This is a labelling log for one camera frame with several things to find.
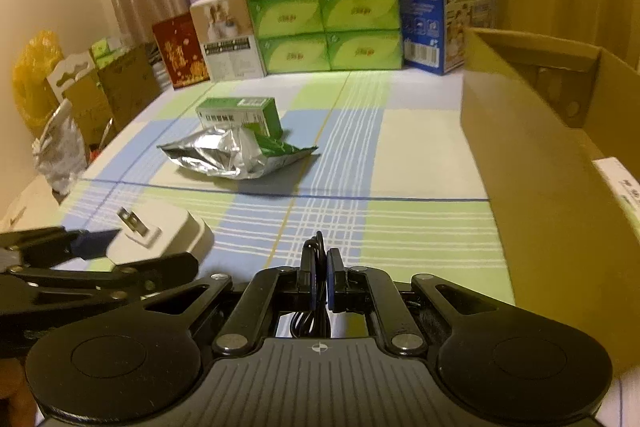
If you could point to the green medicine box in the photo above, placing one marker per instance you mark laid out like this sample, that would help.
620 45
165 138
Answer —
235 119

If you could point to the large cardboard box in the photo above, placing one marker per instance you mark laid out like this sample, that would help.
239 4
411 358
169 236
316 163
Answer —
525 187

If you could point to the brown cardboard box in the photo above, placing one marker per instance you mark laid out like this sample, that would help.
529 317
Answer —
130 87
87 112

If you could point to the plaid cloth desktop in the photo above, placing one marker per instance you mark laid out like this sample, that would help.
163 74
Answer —
400 157

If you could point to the white plastic bag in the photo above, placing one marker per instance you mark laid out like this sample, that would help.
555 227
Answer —
60 152

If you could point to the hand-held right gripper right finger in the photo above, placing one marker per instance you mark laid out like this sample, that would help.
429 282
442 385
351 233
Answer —
334 279

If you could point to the white product box with photo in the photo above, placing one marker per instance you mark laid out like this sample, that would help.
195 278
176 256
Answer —
230 42

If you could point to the small green box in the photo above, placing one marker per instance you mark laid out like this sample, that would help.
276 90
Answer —
105 52

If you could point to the red gift box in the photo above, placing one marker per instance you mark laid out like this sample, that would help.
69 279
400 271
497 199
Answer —
180 52

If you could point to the silver and green foil pouch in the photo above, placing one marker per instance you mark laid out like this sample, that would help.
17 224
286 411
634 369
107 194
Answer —
220 152

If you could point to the white medicine box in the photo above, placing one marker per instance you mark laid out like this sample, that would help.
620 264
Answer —
620 187

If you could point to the white charger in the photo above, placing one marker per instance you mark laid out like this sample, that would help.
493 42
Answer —
170 232

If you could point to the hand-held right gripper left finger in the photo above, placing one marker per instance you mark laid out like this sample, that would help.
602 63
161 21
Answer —
312 279

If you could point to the white cardboard hanger tab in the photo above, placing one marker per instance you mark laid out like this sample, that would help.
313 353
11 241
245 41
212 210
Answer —
70 74

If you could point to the yellow plastic bag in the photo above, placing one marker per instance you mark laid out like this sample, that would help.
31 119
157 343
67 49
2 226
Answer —
35 82

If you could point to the stack of green tissue packs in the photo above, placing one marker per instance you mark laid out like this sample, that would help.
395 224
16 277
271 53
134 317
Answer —
320 12

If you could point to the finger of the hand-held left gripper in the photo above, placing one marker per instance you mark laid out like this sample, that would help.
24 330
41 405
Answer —
92 243
125 274

